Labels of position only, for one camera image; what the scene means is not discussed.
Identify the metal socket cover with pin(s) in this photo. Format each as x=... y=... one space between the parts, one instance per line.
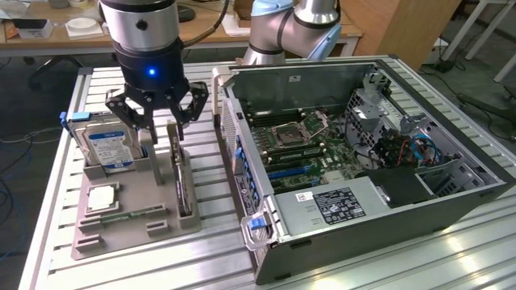
x=315 y=118

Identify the green RAM stick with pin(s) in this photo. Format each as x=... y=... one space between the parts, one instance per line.
x=121 y=217

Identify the black graphics card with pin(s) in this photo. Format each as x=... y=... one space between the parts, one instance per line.
x=179 y=175

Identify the blue expansion slot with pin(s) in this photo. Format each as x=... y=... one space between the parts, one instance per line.
x=289 y=172

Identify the black chair base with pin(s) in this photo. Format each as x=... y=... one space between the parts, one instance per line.
x=53 y=68

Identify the silver CPU chip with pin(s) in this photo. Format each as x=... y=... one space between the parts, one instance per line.
x=101 y=198

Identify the installed black RAM stick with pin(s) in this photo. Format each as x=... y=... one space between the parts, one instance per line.
x=297 y=153

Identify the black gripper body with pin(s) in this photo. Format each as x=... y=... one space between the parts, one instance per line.
x=151 y=72

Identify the white table frame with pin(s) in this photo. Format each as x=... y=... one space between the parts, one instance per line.
x=483 y=18

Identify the green motherboard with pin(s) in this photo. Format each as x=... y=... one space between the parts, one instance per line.
x=335 y=163

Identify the hard disk with blue label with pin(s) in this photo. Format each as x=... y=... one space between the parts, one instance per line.
x=107 y=145

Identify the black floor stand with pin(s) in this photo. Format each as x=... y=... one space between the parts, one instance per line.
x=489 y=105

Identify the grey power supply unit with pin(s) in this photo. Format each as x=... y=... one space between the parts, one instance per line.
x=335 y=205

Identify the black round lamp base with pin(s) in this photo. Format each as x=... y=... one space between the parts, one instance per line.
x=187 y=13

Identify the wooden cabinet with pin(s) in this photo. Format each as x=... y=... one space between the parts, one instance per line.
x=407 y=30

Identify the white round holder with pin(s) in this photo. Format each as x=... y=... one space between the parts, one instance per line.
x=85 y=28

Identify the white box with black top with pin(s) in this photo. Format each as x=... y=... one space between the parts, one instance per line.
x=33 y=29

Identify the open black PC case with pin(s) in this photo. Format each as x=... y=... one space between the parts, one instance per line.
x=403 y=235

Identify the grey disk bay cage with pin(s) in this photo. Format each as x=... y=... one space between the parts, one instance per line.
x=451 y=176

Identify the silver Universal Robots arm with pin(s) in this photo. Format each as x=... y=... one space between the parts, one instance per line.
x=137 y=30

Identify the cardboard box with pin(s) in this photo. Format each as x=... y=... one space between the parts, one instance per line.
x=242 y=12

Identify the wooden desk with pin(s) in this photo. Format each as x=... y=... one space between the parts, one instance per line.
x=73 y=42

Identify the grey parts rack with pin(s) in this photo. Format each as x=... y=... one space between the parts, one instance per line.
x=137 y=196

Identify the blue case latch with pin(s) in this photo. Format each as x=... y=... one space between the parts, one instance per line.
x=257 y=225

